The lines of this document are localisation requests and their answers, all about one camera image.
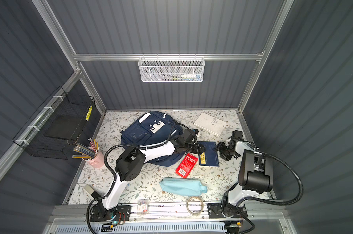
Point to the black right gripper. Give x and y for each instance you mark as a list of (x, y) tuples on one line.
[(221, 147)]

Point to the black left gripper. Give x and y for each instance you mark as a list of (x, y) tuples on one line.
[(198, 146)]

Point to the navy blue notebook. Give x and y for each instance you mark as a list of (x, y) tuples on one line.
[(210, 156)]

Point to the navy blue student backpack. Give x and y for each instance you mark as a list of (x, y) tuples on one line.
[(152, 128)]

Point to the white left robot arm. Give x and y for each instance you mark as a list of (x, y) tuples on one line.
[(129, 164)]

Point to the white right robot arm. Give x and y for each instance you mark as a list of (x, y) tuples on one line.
[(255, 173)]

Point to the red calculator package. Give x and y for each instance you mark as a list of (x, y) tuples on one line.
[(186, 166)]

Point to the white Robinson Crusoe book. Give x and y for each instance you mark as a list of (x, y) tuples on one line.
[(210, 124)]

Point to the light teal pencil case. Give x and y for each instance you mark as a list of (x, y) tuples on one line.
[(183, 186)]

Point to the clear tape roll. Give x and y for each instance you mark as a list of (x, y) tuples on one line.
[(195, 205)]

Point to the small clear eraser box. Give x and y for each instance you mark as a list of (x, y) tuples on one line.
[(142, 207)]

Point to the pink pencil cup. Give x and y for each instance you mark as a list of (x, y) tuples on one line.
[(98, 160)]

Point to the white wire mesh basket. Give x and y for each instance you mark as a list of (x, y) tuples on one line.
[(171, 69)]

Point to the black wire mesh basket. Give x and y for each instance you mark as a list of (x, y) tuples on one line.
[(58, 127)]

